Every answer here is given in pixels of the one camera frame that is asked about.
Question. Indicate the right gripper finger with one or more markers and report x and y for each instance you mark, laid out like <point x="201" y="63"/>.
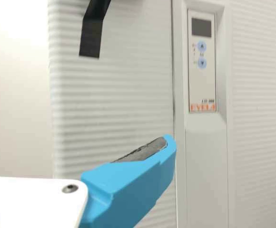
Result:
<point x="128" y="185"/>

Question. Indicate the incubator door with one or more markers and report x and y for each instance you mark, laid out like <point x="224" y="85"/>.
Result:
<point x="128" y="95"/>

